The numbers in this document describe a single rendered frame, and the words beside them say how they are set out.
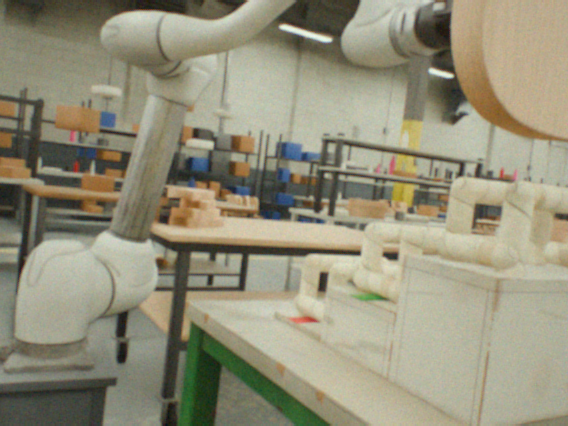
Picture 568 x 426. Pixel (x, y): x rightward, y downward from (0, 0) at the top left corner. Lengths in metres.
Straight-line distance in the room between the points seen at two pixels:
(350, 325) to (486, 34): 0.43
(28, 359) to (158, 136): 0.59
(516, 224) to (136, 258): 1.00
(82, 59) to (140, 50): 10.69
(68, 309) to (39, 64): 10.58
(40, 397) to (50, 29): 10.84
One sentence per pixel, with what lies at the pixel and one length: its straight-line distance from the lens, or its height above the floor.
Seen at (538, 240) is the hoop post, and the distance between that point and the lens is 0.87.
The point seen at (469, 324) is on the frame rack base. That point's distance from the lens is 0.67.
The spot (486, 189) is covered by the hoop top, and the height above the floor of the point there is 1.20.
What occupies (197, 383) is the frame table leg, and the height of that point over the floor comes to 0.79.
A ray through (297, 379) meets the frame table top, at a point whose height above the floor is 0.93.
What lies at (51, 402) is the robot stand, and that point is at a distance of 1.34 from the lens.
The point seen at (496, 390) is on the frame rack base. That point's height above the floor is 0.97.
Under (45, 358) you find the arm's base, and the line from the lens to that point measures 1.36.
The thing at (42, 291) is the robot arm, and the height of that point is 0.87.
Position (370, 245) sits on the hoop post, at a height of 1.10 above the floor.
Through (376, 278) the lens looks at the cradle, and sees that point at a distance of 0.82.
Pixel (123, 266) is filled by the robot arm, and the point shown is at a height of 0.92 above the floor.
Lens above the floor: 1.18
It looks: 3 degrees down
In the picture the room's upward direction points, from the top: 7 degrees clockwise
